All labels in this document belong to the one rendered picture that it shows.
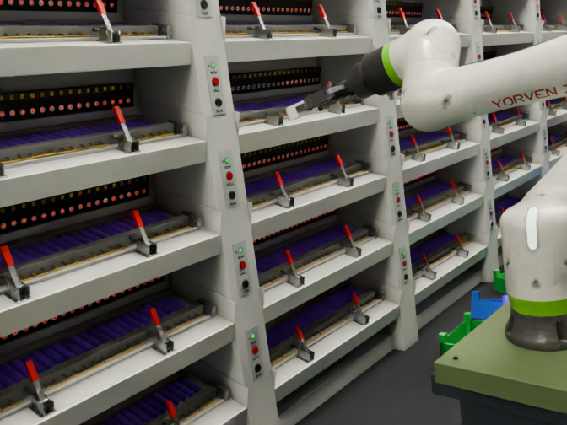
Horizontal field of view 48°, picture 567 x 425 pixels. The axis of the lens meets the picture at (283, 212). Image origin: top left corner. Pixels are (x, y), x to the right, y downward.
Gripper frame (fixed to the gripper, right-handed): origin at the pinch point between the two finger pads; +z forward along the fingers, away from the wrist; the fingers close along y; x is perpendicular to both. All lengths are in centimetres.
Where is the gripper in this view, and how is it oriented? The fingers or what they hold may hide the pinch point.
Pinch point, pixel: (301, 109)
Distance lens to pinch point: 149.1
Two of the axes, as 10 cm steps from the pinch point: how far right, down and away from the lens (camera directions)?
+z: -7.1, 2.3, 6.6
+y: 6.3, -2.2, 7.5
